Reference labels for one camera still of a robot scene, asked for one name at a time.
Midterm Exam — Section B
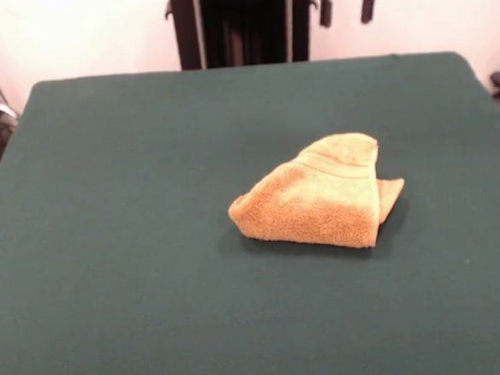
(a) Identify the orange-brown terry towel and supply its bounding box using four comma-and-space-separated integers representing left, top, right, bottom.
223, 128, 410, 259

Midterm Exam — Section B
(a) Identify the dark green table cloth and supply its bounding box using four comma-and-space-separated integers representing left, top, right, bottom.
0, 47, 500, 375

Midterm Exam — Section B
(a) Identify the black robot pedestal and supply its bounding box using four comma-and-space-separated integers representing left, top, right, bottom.
163, 0, 324, 72

